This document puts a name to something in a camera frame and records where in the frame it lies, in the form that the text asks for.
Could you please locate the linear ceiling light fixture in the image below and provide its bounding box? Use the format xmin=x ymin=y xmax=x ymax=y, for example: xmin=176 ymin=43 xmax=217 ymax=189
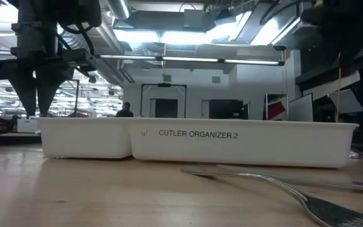
xmin=0 ymin=49 xmax=285 ymax=67

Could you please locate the gray tilted panel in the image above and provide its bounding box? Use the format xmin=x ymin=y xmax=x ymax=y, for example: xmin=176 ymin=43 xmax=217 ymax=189
xmin=327 ymin=88 xmax=363 ymax=115

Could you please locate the black cabinet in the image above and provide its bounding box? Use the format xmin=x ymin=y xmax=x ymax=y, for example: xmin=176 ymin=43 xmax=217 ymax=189
xmin=209 ymin=98 xmax=245 ymax=120

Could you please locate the gray board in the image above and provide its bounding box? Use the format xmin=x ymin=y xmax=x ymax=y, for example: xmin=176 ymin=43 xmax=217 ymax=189
xmin=287 ymin=93 xmax=314 ymax=123

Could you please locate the yellow hanging cable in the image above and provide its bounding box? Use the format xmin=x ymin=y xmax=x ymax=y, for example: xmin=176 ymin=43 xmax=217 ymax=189
xmin=335 ymin=52 xmax=343 ymax=124

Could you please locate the shiny round duct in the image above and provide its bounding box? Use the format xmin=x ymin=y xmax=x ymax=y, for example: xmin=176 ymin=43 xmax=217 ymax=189
xmin=105 ymin=0 xmax=132 ymax=21

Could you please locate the white slanted beam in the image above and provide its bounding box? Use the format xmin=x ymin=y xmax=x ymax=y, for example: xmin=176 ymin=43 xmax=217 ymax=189
xmin=301 ymin=70 xmax=362 ymax=97

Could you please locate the red panel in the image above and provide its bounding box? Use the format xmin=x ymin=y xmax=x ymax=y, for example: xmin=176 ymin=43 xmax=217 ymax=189
xmin=267 ymin=100 xmax=287 ymax=120

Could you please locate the black metal frame stand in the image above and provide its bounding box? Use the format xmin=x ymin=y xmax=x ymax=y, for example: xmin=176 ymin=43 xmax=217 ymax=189
xmin=139 ymin=83 xmax=188 ymax=119
xmin=67 ymin=78 xmax=81 ymax=118

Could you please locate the white cutlery organizer tray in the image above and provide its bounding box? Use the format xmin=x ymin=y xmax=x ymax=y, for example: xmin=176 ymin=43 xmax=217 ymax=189
xmin=36 ymin=117 xmax=360 ymax=168

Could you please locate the white box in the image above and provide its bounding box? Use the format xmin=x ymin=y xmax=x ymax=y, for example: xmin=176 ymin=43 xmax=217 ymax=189
xmin=16 ymin=117 xmax=40 ymax=134

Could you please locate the silver fork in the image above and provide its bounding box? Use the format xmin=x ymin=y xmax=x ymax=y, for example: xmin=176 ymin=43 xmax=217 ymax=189
xmin=180 ymin=166 xmax=363 ymax=227

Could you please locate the black screen panel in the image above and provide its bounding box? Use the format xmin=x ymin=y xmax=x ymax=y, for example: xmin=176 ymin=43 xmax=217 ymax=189
xmin=149 ymin=98 xmax=179 ymax=119

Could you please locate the gray ceiling box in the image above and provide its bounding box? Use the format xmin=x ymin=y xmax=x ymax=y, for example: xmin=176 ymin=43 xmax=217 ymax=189
xmin=183 ymin=8 xmax=205 ymax=30

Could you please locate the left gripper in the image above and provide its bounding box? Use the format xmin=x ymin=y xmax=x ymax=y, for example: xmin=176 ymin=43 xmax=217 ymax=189
xmin=0 ymin=21 xmax=98 ymax=116

